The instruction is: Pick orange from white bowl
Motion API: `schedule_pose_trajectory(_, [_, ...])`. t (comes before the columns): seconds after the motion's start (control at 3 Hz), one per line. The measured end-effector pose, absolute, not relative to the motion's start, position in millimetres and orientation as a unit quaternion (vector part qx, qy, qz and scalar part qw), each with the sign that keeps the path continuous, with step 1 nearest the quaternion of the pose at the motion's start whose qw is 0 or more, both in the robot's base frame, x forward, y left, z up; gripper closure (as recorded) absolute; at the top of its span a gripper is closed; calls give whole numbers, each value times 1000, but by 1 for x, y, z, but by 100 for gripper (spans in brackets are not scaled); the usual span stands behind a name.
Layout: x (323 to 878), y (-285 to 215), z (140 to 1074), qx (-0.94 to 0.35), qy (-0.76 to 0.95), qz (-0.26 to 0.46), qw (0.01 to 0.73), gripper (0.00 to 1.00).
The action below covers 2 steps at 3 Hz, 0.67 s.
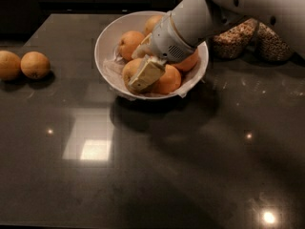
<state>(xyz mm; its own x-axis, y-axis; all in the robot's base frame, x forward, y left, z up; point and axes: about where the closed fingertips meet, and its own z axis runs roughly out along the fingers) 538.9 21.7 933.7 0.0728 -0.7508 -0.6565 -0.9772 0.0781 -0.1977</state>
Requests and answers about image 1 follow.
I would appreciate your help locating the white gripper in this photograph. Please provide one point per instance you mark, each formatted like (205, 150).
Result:
(167, 43)

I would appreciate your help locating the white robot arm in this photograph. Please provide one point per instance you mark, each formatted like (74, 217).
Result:
(181, 30)

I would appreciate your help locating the orange at bowl front left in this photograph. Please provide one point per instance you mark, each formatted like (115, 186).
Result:
(129, 71)

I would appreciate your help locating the orange at bowl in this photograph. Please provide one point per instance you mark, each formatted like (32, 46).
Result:
(188, 63)
(129, 71)
(150, 23)
(128, 42)
(168, 82)

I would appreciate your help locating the orange at bowl front right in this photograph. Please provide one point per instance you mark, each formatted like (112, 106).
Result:
(168, 82)

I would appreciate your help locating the orange at bowl back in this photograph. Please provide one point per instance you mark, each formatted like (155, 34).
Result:
(150, 23)

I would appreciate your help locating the white bowl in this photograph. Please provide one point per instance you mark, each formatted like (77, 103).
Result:
(110, 64)

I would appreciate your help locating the middle glass jar with cereal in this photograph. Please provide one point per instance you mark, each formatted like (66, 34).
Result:
(232, 43)

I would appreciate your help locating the glass jar with cereal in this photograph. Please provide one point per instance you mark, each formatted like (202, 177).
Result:
(270, 47)
(232, 43)

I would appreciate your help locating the right glass jar with cereal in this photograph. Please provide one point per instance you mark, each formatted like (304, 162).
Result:
(270, 47)

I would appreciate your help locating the orange at table far left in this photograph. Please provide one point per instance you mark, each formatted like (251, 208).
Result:
(10, 67)

